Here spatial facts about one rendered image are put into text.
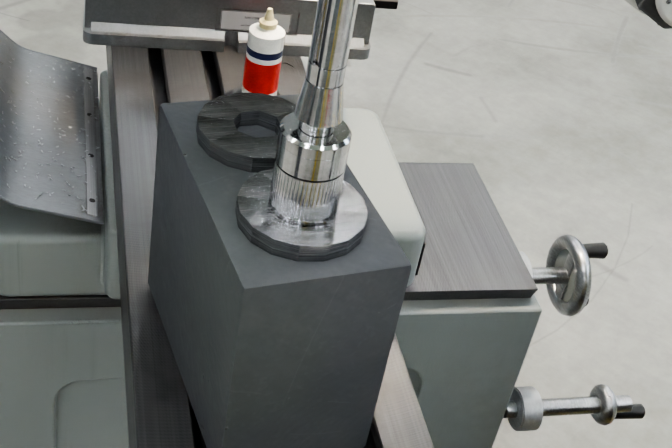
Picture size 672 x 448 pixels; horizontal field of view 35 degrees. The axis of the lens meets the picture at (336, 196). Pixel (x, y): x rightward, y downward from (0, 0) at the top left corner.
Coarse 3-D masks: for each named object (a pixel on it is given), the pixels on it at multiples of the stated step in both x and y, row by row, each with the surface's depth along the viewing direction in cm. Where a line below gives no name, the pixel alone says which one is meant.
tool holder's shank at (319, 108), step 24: (336, 0) 61; (336, 24) 62; (312, 48) 64; (336, 48) 63; (312, 72) 65; (336, 72) 64; (312, 96) 65; (336, 96) 65; (312, 120) 66; (336, 120) 66
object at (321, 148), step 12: (288, 120) 68; (288, 132) 67; (300, 132) 67; (336, 132) 68; (348, 132) 68; (288, 144) 67; (300, 144) 66; (312, 144) 66; (324, 144) 66; (336, 144) 67; (348, 144) 68; (300, 156) 67; (312, 156) 66; (324, 156) 66; (336, 156) 67
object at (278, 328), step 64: (192, 128) 79; (256, 128) 81; (192, 192) 75; (256, 192) 72; (192, 256) 77; (256, 256) 68; (320, 256) 69; (384, 256) 70; (192, 320) 78; (256, 320) 68; (320, 320) 70; (384, 320) 73; (192, 384) 81; (256, 384) 72; (320, 384) 74
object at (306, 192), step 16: (288, 160) 67; (304, 160) 67; (336, 160) 67; (272, 176) 70; (288, 176) 68; (304, 176) 67; (320, 176) 67; (336, 176) 68; (272, 192) 70; (288, 192) 68; (304, 192) 68; (320, 192) 68; (336, 192) 69; (272, 208) 70; (288, 208) 69; (304, 208) 69; (320, 208) 69; (336, 208) 71; (304, 224) 70
